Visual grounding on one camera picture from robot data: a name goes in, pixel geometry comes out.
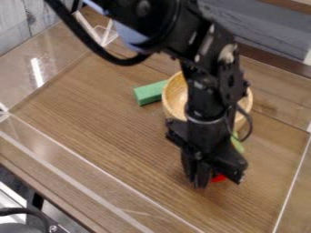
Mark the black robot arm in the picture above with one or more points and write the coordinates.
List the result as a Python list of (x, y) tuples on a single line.
[(169, 26)]

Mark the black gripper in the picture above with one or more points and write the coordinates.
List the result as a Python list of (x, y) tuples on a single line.
[(208, 152)]

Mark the wooden bowl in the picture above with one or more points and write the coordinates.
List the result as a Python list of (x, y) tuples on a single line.
[(173, 98)]

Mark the clear acrylic corner bracket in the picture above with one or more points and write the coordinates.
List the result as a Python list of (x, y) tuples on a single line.
[(102, 33)]

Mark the red felt strawberry toy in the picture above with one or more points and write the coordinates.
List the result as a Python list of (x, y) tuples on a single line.
[(219, 177)]

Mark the green foam block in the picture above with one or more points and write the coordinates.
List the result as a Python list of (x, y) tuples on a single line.
[(149, 93)]

